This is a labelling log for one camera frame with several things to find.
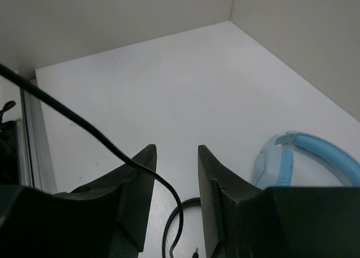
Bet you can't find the black headphone audio cable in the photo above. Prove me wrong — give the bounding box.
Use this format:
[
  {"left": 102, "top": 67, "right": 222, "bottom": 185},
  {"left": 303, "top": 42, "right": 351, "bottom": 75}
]
[{"left": 0, "top": 62, "right": 200, "bottom": 258}]

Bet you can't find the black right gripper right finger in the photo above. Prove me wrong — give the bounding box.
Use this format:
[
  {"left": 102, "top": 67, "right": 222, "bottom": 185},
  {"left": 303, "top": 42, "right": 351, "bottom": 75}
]
[{"left": 197, "top": 145, "right": 262, "bottom": 257}]

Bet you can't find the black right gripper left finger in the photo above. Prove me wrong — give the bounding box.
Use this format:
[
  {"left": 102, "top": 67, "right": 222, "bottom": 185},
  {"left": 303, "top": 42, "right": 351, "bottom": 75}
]
[{"left": 53, "top": 144, "right": 157, "bottom": 255}]

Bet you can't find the small black on-ear headphones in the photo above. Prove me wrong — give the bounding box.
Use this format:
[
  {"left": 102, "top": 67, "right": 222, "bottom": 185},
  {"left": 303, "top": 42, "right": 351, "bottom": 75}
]
[{"left": 161, "top": 197, "right": 202, "bottom": 258}]

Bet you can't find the aluminium front rail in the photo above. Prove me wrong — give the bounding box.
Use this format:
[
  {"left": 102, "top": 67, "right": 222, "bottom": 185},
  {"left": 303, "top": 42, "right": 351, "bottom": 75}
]
[{"left": 17, "top": 90, "right": 57, "bottom": 194}]

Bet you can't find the light blue over-ear headphones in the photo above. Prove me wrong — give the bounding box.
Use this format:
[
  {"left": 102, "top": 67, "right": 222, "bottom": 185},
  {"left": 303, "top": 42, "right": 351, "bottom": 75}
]
[{"left": 249, "top": 130, "right": 360, "bottom": 191}]

